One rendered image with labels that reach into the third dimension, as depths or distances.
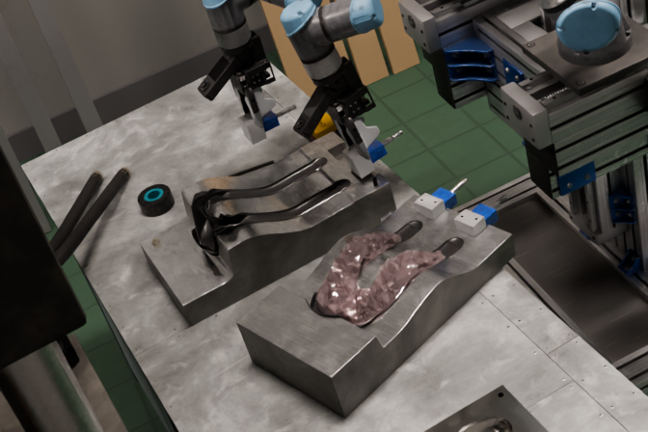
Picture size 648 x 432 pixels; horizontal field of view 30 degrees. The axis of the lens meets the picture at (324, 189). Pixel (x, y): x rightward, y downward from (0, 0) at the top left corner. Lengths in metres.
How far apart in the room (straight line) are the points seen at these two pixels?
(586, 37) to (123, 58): 2.73
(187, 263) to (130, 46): 2.27
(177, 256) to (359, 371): 0.58
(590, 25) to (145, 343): 1.08
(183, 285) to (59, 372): 1.45
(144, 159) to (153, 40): 1.75
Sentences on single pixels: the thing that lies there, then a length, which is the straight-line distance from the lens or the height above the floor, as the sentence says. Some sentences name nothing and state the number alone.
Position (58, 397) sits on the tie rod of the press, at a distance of 1.06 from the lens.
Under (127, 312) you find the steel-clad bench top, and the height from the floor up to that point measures 0.80.
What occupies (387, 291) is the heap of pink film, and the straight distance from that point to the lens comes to 2.26.
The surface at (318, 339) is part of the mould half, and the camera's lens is 2.19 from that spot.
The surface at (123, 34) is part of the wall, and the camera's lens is 4.69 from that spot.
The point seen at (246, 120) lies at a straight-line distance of 2.73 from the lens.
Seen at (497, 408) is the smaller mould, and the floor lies 0.87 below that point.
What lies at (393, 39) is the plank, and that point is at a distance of 4.50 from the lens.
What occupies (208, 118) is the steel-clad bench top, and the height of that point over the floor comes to 0.80.
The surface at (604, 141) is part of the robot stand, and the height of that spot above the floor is 0.85.
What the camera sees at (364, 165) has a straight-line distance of 2.53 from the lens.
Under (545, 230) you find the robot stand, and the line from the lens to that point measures 3.37.
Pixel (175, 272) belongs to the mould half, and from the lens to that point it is 2.53.
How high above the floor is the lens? 2.41
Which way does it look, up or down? 36 degrees down
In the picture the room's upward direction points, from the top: 17 degrees counter-clockwise
